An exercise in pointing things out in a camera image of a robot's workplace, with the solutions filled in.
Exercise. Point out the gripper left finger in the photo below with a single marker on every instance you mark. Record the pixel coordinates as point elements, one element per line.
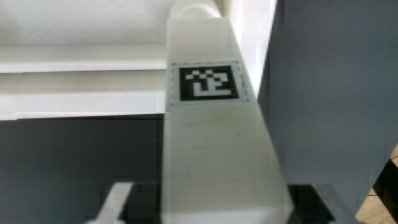
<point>131,204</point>

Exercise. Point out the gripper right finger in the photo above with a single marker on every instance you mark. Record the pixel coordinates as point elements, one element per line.
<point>318,208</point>

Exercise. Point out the white desk top panel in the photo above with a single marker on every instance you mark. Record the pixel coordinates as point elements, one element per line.
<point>115,57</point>

